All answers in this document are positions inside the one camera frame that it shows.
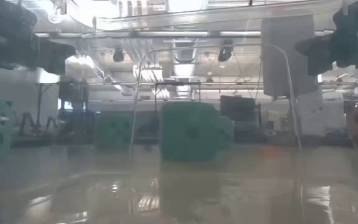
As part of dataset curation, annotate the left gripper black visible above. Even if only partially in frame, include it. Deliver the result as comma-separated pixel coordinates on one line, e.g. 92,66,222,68
0,0,76,76

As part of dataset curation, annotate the black background monitor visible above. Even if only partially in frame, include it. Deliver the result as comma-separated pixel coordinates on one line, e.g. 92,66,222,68
220,95,258,123

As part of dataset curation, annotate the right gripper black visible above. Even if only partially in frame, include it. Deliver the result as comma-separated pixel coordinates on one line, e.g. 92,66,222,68
295,0,358,77

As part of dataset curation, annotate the black ceiling spotlight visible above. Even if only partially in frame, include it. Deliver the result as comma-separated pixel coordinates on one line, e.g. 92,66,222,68
217,39,234,63
112,48,126,63

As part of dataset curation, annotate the large green foam die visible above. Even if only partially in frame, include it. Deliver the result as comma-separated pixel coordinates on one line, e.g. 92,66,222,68
93,112,134,149
159,101,221,162

